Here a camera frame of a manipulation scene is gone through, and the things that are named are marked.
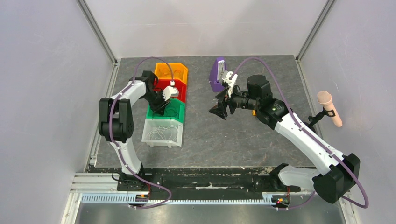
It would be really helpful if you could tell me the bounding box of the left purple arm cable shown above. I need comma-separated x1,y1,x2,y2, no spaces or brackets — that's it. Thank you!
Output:
108,57,176,210

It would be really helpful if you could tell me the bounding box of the clear white plastic bin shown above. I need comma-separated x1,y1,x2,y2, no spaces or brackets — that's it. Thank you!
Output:
141,119,184,148

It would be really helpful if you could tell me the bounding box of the orange plastic bin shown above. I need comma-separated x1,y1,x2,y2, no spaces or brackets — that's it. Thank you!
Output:
154,63,188,84

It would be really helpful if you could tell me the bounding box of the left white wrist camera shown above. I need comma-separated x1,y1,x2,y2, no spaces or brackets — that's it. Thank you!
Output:
162,80,179,101

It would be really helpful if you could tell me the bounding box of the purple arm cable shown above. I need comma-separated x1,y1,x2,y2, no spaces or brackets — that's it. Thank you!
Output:
108,57,176,210
230,56,369,211

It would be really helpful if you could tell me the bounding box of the pink microphone on stand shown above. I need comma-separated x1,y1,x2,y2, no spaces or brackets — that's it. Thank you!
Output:
309,91,343,127

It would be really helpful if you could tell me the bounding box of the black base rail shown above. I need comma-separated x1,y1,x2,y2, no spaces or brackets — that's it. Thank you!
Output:
88,167,301,201

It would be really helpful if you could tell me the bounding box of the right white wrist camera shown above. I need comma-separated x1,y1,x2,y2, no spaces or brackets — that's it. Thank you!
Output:
221,70,238,97

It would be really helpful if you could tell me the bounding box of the white wire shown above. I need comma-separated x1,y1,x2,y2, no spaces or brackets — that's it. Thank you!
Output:
145,124,179,141

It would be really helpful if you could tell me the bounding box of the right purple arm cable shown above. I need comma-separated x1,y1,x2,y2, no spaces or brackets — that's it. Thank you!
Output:
230,56,369,211

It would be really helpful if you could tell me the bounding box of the purple metronome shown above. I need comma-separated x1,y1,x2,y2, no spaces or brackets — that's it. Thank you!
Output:
209,56,227,93

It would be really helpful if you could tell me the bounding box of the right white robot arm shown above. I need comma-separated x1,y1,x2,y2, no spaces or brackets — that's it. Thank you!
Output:
209,75,360,203

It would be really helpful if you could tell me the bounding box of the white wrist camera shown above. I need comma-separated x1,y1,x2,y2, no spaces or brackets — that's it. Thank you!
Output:
221,70,238,97
162,80,179,101

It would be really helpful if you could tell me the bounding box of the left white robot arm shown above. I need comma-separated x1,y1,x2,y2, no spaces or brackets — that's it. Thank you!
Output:
98,70,170,191

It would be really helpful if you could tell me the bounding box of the red plastic bin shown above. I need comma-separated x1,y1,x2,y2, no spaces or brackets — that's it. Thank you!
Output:
154,79,187,103

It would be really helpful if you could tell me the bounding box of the green plastic bin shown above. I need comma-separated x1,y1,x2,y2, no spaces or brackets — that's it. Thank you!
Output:
146,98,185,123

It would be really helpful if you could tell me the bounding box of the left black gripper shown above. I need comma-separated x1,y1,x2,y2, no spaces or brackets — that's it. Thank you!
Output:
141,90,170,116

